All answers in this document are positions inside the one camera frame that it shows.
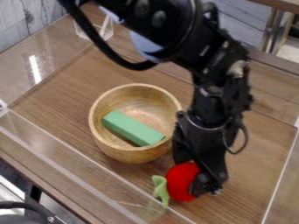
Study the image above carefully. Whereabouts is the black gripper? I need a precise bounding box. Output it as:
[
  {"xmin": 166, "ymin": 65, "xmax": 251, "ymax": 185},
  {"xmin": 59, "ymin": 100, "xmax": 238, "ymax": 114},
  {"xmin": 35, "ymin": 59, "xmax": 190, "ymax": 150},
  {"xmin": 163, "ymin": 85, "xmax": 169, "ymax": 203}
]
[{"xmin": 173, "ymin": 110, "xmax": 243, "ymax": 198}]

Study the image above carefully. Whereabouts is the red plush fruit green leaf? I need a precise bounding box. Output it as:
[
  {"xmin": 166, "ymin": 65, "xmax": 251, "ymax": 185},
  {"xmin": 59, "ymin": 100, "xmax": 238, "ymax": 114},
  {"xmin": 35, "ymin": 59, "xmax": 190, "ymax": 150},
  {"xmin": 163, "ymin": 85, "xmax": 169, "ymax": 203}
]
[{"xmin": 153, "ymin": 162, "xmax": 201, "ymax": 208}]

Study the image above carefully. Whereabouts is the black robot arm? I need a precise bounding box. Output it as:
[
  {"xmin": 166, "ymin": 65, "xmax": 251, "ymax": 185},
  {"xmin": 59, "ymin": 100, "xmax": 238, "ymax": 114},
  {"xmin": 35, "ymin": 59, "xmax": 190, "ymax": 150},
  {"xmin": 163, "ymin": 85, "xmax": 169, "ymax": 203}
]
[{"xmin": 58, "ymin": 0, "xmax": 253, "ymax": 200}]

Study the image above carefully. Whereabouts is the green rectangular block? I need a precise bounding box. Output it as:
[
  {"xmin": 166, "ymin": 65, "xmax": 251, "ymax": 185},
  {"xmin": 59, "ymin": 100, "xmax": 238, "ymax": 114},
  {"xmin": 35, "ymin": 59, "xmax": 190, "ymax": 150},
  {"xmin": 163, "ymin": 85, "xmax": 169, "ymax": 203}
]
[{"xmin": 102, "ymin": 110, "xmax": 166, "ymax": 147}]

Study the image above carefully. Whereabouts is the wooden bowl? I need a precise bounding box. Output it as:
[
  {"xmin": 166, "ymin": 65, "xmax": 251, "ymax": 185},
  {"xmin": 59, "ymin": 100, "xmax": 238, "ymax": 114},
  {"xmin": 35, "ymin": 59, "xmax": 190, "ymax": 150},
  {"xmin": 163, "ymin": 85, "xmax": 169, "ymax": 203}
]
[{"xmin": 89, "ymin": 83, "xmax": 182, "ymax": 164}]

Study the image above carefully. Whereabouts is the metal table leg background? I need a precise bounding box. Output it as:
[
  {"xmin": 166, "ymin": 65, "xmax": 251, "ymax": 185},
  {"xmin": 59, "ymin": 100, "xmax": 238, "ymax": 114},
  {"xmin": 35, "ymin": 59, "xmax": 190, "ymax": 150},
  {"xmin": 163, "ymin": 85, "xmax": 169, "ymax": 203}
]
[{"xmin": 262, "ymin": 9, "xmax": 296, "ymax": 55}]

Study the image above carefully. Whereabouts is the black table frame bracket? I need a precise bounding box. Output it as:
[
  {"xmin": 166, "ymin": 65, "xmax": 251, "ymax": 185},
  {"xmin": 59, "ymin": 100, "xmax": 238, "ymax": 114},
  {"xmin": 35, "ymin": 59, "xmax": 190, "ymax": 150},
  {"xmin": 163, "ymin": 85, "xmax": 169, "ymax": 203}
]
[{"xmin": 25, "ymin": 184, "xmax": 66, "ymax": 224}]

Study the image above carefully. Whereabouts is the black cable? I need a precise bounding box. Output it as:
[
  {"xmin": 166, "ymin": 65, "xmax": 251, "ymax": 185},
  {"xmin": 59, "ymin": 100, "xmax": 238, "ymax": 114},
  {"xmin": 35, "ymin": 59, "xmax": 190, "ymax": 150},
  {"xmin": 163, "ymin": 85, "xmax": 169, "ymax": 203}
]
[{"xmin": 0, "ymin": 200, "xmax": 31, "ymax": 218}]

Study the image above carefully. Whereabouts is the clear acrylic corner bracket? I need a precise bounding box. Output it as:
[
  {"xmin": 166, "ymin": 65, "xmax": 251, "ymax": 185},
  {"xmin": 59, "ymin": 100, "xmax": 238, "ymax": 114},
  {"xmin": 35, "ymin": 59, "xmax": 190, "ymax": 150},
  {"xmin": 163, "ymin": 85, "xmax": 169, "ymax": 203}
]
[{"xmin": 74, "ymin": 16, "xmax": 114, "ymax": 41}]

